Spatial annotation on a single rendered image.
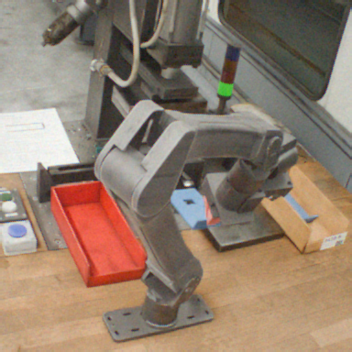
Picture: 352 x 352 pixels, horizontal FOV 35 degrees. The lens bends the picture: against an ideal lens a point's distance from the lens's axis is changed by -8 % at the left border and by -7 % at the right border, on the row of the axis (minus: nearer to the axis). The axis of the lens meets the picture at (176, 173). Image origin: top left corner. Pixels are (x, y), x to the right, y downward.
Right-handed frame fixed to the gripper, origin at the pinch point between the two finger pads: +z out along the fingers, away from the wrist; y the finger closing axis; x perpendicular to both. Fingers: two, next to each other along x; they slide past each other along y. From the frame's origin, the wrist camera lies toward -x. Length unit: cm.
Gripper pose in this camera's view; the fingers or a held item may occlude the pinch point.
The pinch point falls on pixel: (211, 221)
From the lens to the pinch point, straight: 112.0
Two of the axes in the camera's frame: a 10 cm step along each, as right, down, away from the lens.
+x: -9.0, 0.8, -4.2
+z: -3.2, 5.2, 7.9
